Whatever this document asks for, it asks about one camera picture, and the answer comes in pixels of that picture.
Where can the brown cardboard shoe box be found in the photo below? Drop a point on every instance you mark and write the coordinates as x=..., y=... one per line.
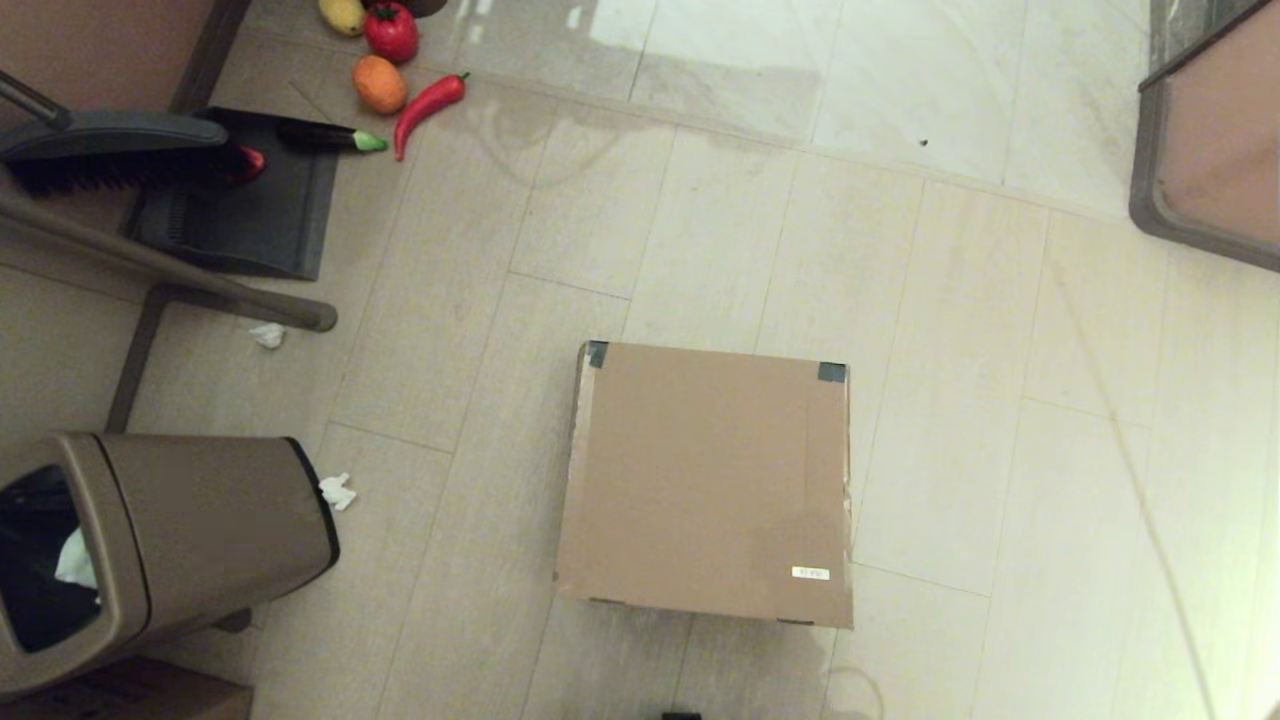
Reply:
x=710, y=490

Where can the crumpled white paper scrap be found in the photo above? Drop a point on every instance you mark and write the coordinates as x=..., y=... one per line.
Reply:
x=267, y=335
x=337, y=491

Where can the red toy chili pepper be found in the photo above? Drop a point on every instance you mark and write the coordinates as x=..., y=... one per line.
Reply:
x=425, y=103

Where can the orange toy fruit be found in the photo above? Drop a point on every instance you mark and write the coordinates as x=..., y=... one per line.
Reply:
x=380, y=83

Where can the dark purple toy eggplant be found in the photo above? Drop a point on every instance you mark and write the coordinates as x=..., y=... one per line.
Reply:
x=322, y=136

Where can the red toy tomato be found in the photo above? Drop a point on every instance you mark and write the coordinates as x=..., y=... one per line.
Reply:
x=391, y=32

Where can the dark round toy fruit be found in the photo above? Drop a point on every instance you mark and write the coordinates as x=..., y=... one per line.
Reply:
x=426, y=6

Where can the dark grey dustpan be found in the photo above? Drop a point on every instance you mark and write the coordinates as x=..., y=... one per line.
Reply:
x=250, y=220

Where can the small red toy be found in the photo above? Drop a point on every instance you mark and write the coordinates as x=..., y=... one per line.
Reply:
x=251, y=162

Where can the yellow toy fruit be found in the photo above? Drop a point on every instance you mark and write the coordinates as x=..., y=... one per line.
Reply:
x=343, y=13

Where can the brown plastic trash bin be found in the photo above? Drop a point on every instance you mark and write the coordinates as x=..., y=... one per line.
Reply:
x=200, y=530

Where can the brown metal pole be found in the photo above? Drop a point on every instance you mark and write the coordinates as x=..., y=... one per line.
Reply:
x=150, y=262

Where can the black broom brush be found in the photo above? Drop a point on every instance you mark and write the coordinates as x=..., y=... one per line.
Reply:
x=110, y=150

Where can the white paper waste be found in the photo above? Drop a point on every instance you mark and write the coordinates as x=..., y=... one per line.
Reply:
x=75, y=565

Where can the brown table grey rim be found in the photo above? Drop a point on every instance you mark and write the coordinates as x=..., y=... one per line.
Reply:
x=1220, y=140

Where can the brown table grey legs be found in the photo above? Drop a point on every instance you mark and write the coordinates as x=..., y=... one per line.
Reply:
x=100, y=40

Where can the black trash bag liner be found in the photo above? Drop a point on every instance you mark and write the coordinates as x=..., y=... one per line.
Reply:
x=30, y=590

